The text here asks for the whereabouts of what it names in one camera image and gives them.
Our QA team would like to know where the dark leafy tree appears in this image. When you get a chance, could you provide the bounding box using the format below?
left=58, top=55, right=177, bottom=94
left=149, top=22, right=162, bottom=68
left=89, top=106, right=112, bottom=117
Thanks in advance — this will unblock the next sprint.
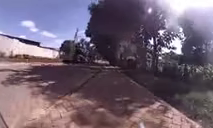
left=177, top=8, right=213, bottom=68

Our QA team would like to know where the grass verge with plants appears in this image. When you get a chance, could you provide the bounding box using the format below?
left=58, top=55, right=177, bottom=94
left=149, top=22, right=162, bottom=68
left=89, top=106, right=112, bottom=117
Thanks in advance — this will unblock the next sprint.
left=122, top=64, right=213, bottom=128

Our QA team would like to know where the tree with thin trunk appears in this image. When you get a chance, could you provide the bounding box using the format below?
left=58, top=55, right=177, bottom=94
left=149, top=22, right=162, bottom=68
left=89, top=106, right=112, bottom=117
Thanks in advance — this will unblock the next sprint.
left=140, top=6, right=182, bottom=76

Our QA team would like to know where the grey asphalt road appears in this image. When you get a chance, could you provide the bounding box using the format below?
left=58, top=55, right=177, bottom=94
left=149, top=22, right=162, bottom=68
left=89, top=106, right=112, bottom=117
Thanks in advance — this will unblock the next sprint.
left=0, top=61, right=102, bottom=128

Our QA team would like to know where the long pale wall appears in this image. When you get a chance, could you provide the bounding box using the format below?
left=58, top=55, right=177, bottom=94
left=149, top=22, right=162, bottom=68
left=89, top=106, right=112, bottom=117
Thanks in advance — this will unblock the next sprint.
left=0, top=32, right=61, bottom=60

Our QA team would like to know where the red brick path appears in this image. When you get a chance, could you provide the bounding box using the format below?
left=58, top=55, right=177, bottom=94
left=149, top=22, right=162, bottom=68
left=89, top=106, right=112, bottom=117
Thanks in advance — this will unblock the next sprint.
left=23, top=66, right=203, bottom=128

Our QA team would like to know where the dark green vehicle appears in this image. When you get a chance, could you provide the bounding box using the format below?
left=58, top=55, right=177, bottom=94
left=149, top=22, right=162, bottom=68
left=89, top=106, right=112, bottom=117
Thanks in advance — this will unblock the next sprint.
left=59, top=39, right=78, bottom=64

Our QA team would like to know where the large dark tree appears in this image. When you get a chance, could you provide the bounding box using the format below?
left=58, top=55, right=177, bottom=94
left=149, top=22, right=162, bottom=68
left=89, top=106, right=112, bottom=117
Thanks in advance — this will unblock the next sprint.
left=84, top=0, right=152, bottom=68

